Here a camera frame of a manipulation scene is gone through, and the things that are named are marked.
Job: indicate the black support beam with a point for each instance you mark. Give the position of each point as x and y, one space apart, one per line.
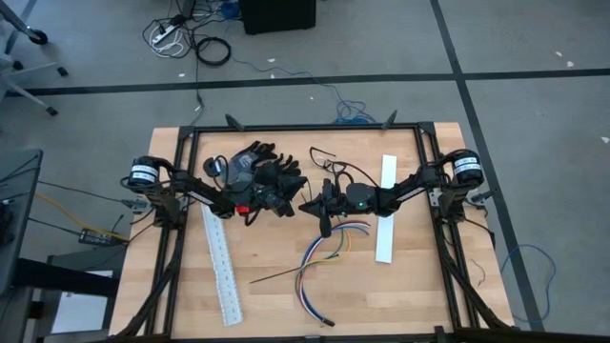
67 278

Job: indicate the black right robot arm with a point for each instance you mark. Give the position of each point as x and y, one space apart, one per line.
410 189

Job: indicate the grey office chair base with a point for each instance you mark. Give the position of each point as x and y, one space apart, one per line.
51 111

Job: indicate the small black electronics box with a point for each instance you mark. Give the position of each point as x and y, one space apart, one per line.
97 236

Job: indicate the black aluminium table frame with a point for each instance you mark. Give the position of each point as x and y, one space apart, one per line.
305 127

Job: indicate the white flat duct cover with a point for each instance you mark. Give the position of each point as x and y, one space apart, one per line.
385 238

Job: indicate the white flat panel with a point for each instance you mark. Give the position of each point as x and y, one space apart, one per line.
81 309

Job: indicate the large black box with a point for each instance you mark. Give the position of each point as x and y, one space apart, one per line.
276 16

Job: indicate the black tape roll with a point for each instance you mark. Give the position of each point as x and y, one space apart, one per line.
208 172

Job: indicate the black clear safety glasses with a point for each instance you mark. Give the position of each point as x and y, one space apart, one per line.
327 165

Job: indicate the dark office chair base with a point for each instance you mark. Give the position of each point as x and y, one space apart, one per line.
39 37

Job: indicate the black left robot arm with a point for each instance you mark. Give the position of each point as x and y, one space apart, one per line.
200 191

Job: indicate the black zip tie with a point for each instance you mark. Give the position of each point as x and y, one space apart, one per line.
271 276
306 196

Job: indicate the dark grey side table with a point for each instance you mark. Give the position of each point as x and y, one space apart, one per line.
19 214

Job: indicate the white power strip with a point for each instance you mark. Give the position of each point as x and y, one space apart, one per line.
164 34

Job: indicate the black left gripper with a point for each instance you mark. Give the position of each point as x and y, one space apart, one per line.
257 193

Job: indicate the black grey work glove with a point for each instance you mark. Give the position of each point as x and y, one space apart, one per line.
281 164

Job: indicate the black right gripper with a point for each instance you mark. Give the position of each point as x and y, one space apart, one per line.
355 200

